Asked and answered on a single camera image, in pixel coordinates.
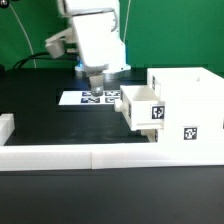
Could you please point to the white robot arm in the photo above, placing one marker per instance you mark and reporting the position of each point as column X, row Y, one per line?
column 66, row 6

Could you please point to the white U-shaped border wall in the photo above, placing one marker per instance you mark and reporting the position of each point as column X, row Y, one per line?
column 103, row 156

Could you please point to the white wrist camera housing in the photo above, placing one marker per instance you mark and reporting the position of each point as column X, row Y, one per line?
column 55, row 45

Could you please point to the white fiducial marker sheet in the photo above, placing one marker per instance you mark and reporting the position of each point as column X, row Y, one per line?
column 86, row 98

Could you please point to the white front drawer box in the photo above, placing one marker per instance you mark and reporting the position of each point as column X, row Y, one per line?
column 151, row 134

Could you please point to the white drawer box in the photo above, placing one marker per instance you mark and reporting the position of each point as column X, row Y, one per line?
column 141, row 107
column 151, row 134

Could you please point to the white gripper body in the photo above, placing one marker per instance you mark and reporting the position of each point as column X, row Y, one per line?
column 98, row 39

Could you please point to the white drawer cabinet frame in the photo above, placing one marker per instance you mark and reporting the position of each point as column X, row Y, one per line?
column 194, row 104

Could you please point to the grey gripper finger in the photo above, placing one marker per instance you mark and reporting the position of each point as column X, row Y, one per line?
column 97, row 87

